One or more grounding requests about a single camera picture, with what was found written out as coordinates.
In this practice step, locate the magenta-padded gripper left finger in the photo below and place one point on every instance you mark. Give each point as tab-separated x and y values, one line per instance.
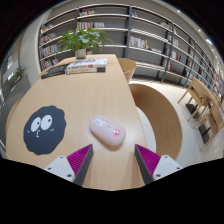
61	166

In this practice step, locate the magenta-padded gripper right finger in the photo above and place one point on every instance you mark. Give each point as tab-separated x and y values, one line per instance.
163	166

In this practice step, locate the pink computer mouse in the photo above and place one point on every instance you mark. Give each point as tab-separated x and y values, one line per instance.
106	130

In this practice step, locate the black cartoon-face mouse pad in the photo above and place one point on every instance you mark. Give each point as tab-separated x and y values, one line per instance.
45	136

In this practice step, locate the light wooden chairs group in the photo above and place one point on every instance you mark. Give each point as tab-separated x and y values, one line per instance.
203	100

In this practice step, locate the black hardcover book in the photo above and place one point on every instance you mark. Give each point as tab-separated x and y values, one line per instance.
55	70

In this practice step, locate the red-spined book under white book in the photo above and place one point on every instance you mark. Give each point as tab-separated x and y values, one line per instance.
86	70

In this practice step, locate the small green background plant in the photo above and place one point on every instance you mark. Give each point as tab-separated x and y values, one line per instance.
19	72

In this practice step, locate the white illustrated cover book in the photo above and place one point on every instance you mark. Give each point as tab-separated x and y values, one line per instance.
87	62

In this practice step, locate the green potted plant white pot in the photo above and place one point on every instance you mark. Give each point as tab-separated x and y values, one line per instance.
81	40

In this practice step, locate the grey wall bookshelf unit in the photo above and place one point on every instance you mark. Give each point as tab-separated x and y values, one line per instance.
146	30

